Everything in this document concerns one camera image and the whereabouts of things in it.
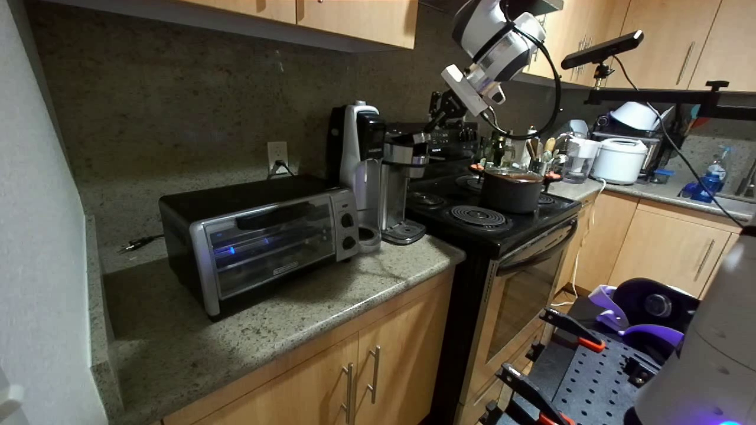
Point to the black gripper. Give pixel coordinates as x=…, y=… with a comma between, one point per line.
x=451, y=114

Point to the silver black coffee machine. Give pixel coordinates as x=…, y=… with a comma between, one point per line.
x=401, y=189

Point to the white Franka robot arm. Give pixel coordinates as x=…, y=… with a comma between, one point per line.
x=497, y=39

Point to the tall silver beverage machine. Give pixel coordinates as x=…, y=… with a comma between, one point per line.
x=358, y=156

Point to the kitchen utensil bunch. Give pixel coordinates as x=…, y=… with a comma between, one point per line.
x=542, y=153

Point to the dark cooking pot with lid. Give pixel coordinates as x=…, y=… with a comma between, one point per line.
x=511, y=193

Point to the grey coil burner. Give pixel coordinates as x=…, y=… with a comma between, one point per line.
x=475, y=218

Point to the black electric stove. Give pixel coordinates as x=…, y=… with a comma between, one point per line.
x=503, y=267

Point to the white rice cooker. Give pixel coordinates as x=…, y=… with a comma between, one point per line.
x=619, y=161

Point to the backsplash outlet with plug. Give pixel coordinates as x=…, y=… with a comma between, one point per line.
x=276, y=156

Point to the white bowl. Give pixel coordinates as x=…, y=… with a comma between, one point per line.
x=633, y=117

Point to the silver black toaster oven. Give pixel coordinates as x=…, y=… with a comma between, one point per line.
x=260, y=244

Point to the wooden sink base cabinet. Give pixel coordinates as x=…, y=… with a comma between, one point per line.
x=661, y=244

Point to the black clamp with orange tip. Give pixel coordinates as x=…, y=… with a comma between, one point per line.
x=579, y=334
x=527, y=393

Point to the blue cloth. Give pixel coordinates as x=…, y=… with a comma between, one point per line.
x=698, y=193

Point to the clear water bottle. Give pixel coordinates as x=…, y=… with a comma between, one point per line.
x=715, y=174

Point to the purple black bag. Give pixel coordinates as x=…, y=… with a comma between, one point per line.
x=646, y=323

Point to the black perforated robot table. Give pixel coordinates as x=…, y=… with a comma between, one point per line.
x=581, y=386

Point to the black stereo camera bar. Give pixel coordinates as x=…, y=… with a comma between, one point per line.
x=603, y=49

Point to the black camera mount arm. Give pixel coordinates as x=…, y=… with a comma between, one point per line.
x=670, y=96

